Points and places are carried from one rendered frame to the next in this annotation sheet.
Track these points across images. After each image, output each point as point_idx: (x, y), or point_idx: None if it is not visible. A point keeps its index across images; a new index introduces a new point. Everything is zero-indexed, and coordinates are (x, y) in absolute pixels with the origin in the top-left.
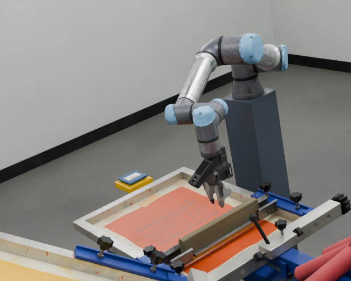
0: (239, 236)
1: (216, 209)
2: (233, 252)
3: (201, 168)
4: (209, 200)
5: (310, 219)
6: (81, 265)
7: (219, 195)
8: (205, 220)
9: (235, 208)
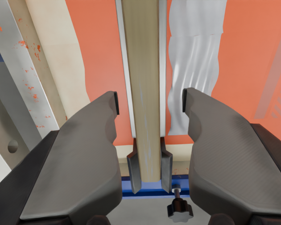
0: None
1: (267, 118)
2: (85, 24)
3: None
4: (194, 88)
5: None
6: None
7: (55, 136)
8: (265, 77)
9: (149, 133)
